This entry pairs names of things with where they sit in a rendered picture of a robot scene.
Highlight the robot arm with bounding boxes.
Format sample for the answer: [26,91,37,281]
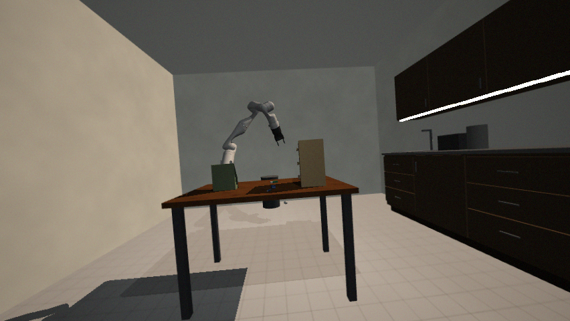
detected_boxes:
[220,101,277,164]

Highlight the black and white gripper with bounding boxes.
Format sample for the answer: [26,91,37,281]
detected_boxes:
[268,121,284,146]

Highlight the tan wooden chest of drawers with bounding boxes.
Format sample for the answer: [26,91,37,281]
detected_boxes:
[298,138,326,187]

